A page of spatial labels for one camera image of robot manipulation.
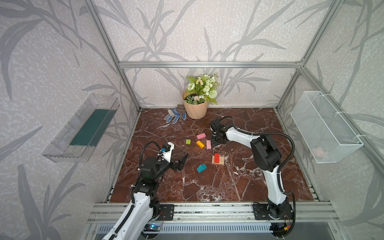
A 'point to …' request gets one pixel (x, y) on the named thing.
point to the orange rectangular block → (200, 144)
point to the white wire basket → (329, 137)
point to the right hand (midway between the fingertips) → (215, 136)
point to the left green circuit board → (153, 226)
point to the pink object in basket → (319, 153)
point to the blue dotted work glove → (173, 115)
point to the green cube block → (188, 141)
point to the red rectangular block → (217, 157)
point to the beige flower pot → (196, 111)
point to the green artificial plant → (202, 88)
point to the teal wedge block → (201, 167)
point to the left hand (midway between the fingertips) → (182, 147)
